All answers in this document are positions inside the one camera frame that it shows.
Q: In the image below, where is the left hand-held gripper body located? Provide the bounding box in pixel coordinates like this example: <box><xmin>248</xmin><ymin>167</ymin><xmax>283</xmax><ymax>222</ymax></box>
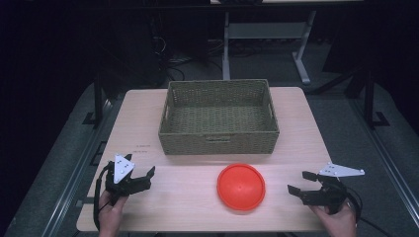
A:
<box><xmin>104</xmin><ymin>153</ymin><xmax>152</xmax><ymax>198</ymax></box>

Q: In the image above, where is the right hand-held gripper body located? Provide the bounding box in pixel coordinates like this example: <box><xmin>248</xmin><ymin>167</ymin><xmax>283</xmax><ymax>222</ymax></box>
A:
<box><xmin>300</xmin><ymin>161</ymin><xmax>366</xmax><ymax>215</ymax></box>

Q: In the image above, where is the red round plate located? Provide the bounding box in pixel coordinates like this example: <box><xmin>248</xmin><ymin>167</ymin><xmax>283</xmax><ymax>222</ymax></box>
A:
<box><xmin>215</xmin><ymin>163</ymin><xmax>267</xmax><ymax>212</ymax></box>

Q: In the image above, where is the green woven basket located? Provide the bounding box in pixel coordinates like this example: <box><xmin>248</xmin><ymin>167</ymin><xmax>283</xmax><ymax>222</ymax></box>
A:
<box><xmin>158</xmin><ymin>78</ymin><xmax>281</xmax><ymax>156</ymax></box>

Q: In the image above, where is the person's right hand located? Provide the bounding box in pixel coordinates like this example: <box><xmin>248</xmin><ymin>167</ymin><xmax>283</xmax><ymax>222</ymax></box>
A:
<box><xmin>308</xmin><ymin>200</ymin><xmax>359</xmax><ymax>237</ymax></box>

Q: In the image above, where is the person's left hand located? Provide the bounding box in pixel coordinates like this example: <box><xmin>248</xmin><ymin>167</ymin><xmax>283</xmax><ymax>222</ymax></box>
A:
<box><xmin>97</xmin><ymin>190</ymin><xmax>129</xmax><ymax>237</ymax></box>

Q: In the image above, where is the black metal stand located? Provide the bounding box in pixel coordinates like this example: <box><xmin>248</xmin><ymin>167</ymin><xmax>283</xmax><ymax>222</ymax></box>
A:
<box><xmin>82</xmin><ymin>70</ymin><xmax>107</xmax><ymax>126</ymax></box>
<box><xmin>360</xmin><ymin>70</ymin><xmax>391</xmax><ymax>128</ymax></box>

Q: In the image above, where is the black cable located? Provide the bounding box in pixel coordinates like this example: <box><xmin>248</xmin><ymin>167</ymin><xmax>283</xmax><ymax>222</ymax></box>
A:
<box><xmin>93</xmin><ymin>161</ymin><xmax>115</xmax><ymax>231</ymax></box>
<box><xmin>342</xmin><ymin>184</ymin><xmax>384</xmax><ymax>232</ymax></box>

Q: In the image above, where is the aluminium floor rail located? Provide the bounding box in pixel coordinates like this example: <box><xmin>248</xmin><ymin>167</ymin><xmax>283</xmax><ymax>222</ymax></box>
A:
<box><xmin>349</xmin><ymin>98</ymin><xmax>419</xmax><ymax>229</ymax></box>
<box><xmin>41</xmin><ymin>98</ymin><xmax>115</xmax><ymax>237</ymax></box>

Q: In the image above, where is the bundle of floor cables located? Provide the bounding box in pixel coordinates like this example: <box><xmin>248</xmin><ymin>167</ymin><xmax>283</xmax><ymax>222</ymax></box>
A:
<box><xmin>151</xmin><ymin>35</ymin><xmax>225</xmax><ymax>82</ymax></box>

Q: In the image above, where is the grey metal desk frame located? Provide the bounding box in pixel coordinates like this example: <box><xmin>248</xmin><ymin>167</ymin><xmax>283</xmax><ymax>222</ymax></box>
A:
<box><xmin>221</xmin><ymin>9</ymin><xmax>318</xmax><ymax>86</ymax></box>

